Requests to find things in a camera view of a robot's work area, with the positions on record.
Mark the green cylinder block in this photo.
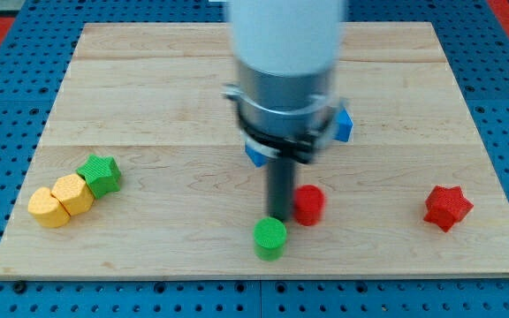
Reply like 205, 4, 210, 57
253, 217, 287, 261

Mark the blue block left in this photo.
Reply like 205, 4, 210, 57
245, 145, 267, 168

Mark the red cylinder block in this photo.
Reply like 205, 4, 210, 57
293, 185, 326, 226

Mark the wooden board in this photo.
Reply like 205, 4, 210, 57
0, 22, 509, 281

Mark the blue block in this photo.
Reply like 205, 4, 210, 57
245, 145, 267, 168
335, 108, 353, 142

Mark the yellow heart block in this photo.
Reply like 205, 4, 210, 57
27, 187, 71, 228

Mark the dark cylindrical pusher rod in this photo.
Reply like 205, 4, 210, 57
266, 158, 296, 221

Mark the green star block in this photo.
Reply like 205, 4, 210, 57
76, 154, 121, 199

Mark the yellow hexagon block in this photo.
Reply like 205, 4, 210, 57
51, 174, 95, 216

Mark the blue block right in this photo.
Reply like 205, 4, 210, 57
335, 108, 353, 142

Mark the red star block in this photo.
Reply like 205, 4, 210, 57
423, 185, 474, 232

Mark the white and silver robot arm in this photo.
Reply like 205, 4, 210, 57
225, 0, 347, 163

